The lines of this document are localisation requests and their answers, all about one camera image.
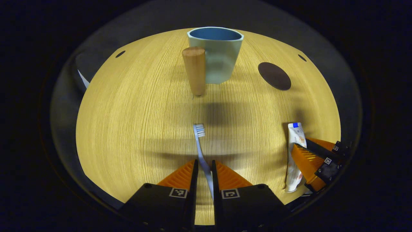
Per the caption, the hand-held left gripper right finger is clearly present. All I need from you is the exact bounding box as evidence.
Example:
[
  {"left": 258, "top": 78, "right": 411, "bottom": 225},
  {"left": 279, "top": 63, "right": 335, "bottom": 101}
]
[{"left": 211, "top": 159, "right": 290, "bottom": 232}]

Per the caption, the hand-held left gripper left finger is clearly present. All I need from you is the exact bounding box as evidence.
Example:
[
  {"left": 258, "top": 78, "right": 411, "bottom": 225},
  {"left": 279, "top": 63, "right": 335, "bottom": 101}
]
[{"left": 119, "top": 159, "right": 199, "bottom": 232}]

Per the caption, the white toothpaste tube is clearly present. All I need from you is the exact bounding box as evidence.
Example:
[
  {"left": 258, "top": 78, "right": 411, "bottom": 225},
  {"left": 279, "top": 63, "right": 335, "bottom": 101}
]
[{"left": 285, "top": 122, "right": 308, "bottom": 193}]

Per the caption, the white toothbrush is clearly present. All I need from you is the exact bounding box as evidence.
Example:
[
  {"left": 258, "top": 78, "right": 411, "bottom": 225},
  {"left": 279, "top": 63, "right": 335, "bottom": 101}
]
[{"left": 193, "top": 124, "right": 215, "bottom": 201}]

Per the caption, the dark brown round coaster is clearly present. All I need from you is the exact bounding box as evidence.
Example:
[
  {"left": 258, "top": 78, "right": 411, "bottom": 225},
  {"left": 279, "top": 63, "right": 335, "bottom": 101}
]
[{"left": 258, "top": 62, "right": 292, "bottom": 91}]

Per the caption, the wooden desktop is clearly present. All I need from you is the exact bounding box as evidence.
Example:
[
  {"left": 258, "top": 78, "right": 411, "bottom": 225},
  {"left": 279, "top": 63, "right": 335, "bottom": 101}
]
[{"left": 76, "top": 27, "right": 342, "bottom": 226}]

